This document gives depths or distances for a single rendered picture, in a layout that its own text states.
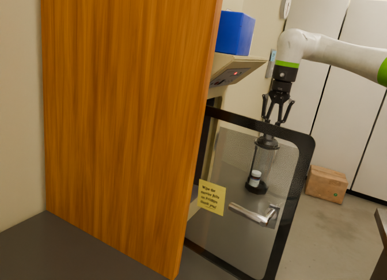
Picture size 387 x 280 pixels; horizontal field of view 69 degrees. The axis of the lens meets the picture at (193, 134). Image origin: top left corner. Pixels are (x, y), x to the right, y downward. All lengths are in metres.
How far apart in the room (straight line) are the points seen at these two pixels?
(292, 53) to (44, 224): 1.01
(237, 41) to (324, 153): 3.28
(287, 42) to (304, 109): 2.67
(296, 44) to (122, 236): 0.87
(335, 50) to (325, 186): 2.59
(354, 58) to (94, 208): 0.95
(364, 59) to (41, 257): 1.12
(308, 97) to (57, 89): 3.23
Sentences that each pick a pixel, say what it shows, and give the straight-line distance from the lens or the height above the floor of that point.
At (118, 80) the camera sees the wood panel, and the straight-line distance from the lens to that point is 0.69.
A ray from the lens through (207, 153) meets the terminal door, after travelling 0.68.
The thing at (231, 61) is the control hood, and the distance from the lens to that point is 0.63.
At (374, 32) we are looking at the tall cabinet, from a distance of 3.72.
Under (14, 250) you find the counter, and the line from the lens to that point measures 0.93.
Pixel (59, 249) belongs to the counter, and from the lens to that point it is 0.91.
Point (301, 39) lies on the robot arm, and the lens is 1.14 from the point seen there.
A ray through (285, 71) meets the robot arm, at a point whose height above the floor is 1.47.
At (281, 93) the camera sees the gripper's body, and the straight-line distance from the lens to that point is 1.18.
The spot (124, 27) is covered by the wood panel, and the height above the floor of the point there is 1.53.
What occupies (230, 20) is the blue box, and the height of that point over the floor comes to 1.58.
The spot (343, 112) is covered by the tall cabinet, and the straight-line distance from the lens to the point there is 3.75.
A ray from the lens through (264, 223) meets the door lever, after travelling 0.61.
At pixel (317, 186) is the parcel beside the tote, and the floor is 0.14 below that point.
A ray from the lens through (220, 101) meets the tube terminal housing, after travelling 0.99.
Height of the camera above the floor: 1.53
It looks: 18 degrees down
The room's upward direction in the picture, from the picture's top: 9 degrees clockwise
